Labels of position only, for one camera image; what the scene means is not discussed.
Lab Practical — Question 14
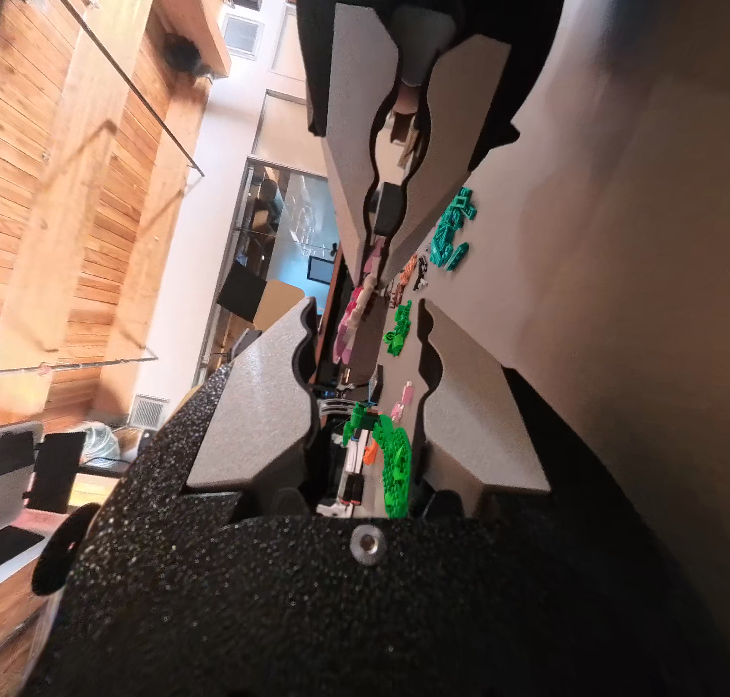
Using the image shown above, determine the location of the pink lego flower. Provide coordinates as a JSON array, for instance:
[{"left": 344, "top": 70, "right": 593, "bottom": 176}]
[{"left": 332, "top": 237, "right": 387, "bottom": 365}]

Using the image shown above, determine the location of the white device with red black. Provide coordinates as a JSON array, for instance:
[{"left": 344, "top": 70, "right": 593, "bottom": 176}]
[{"left": 316, "top": 423, "right": 377, "bottom": 518}]

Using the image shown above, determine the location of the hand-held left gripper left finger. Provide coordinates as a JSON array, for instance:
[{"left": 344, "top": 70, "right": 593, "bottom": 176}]
[{"left": 184, "top": 296, "right": 321, "bottom": 495}]

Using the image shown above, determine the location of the clear plastic bag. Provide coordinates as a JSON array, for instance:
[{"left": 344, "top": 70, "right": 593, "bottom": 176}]
[{"left": 79, "top": 420, "right": 126, "bottom": 463}]

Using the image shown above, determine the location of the wall vent grille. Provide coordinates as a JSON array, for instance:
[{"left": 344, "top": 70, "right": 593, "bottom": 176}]
[{"left": 129, "top": 395, "right": 171, "bottom": 431}]

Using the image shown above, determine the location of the pile of bright green lego pieces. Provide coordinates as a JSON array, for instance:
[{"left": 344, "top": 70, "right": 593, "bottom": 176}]
[{"left": 386, "top": 300, "right": 413, "bottom": 359}]

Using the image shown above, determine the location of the glass partition wall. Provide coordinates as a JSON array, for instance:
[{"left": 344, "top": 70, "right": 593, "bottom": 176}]
[{"left": 193, "top": 158, "right": 346, "bottom": 387}]

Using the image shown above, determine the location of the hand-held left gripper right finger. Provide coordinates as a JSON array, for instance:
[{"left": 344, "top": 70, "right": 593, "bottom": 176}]
[{"left": 417, "top": 299, "right": 552, "bottom": 504}]

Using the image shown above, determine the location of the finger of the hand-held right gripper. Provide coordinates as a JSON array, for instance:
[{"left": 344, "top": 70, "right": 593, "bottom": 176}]
[
  {"left": 319, "top": 2, "right": 401, "bottom": 287},
  {"left": 379, "top": 34, "right": 512, "bottom": 287}
]

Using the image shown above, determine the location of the tan board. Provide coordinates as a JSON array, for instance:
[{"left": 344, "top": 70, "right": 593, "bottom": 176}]
[{"left": 252, "top": 278, "right": 307, "bottom": 334}]

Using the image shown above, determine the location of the pile of teal green lego pieces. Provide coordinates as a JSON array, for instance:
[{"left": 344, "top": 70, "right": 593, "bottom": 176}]
[{"left": 429, "top": 187, "right": 479, "bottom": 272}]

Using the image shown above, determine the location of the black chair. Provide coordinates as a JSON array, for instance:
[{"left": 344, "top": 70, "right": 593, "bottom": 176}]
[{"left": 0, "top": 423, "right": 87, "bottom": 515}]

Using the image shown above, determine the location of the black panel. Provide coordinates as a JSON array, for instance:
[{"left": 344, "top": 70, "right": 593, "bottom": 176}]
[{"left": 216, "top": 263, "right": 269, "bottom": 325}]

